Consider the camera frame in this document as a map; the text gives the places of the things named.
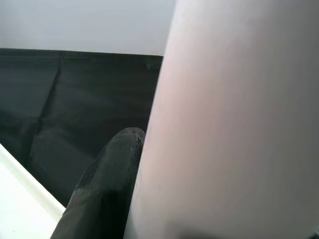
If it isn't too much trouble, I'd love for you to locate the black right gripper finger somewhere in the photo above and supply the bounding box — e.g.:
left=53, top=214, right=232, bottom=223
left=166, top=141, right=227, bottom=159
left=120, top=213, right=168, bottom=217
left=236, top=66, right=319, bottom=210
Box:
left=51, top=126, right=146, bottom=239

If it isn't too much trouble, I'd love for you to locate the white plastic table top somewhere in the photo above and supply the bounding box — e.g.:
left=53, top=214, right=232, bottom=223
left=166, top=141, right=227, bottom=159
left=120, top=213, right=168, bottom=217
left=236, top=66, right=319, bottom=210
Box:
left=0, top=143, right=67, bottom=239

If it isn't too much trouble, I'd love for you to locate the white plastic table leg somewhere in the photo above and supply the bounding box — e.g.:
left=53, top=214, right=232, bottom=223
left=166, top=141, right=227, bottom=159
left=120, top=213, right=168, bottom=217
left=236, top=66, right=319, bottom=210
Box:
left=123, top=0, right=319, bottom=239

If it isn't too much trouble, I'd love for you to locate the black tablecloth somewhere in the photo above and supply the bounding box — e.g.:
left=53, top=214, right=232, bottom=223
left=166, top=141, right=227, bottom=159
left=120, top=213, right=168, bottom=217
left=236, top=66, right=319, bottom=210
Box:
left=0, top=48, right=164, bottom=209

